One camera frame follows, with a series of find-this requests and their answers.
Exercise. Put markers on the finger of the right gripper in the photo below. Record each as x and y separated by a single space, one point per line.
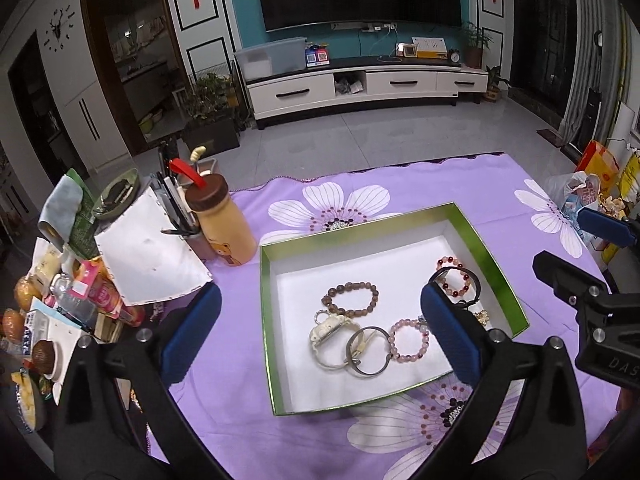
622 233
572 285

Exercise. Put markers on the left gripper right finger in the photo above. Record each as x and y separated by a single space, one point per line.
546 437

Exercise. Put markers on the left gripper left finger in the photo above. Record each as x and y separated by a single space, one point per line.
93 436

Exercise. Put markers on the white plastic bag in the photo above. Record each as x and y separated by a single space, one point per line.
573 192

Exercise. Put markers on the orange snack bag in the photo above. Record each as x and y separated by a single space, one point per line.
598 160

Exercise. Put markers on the white small box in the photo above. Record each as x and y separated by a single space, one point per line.
61 335

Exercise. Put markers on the purple floral tablecloth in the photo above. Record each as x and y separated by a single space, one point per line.
225 395

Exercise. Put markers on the pink yogurt cup pack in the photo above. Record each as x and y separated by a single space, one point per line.
92 282

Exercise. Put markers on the white paper sheet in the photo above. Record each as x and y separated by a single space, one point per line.
147 264

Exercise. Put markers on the silver metal bangle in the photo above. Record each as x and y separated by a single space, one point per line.
367 352

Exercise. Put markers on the green cardboard box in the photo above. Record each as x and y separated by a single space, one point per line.
398 255

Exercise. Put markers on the light blue folded cloth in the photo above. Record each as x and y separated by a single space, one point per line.
58 213

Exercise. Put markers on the bear print drink bottle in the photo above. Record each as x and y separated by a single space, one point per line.
222 223

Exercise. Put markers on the small alarm clock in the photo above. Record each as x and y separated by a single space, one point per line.
454 56

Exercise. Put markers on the potted plant right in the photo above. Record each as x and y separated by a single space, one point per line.
474 42

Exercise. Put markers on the pen holder with pens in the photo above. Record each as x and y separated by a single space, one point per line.
166 187

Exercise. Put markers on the white tv cabinet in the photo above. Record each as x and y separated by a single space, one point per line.
348 81

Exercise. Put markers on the potted green plant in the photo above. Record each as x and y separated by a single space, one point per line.
211 106

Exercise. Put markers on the translucent plastic storage bin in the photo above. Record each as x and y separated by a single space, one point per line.
272 59

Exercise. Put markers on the deer wall clock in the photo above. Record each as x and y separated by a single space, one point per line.
58 29

